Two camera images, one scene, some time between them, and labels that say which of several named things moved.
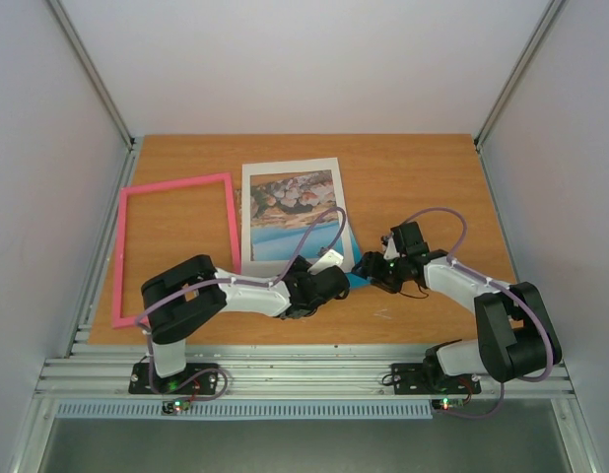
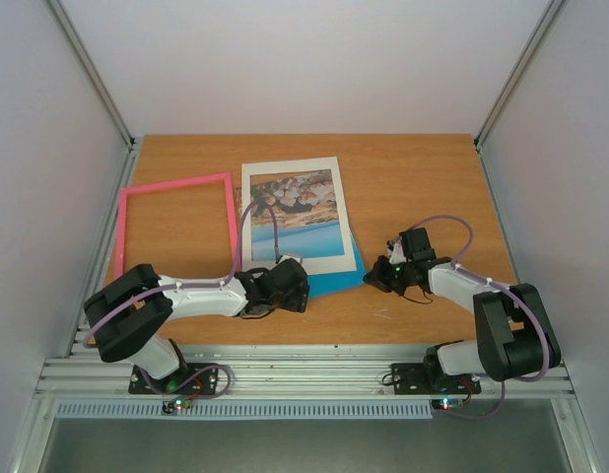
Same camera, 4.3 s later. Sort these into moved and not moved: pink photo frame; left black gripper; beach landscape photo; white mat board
Moved: left black gripper
Not moved: white mat board; pink photo frame; beach landscape photo
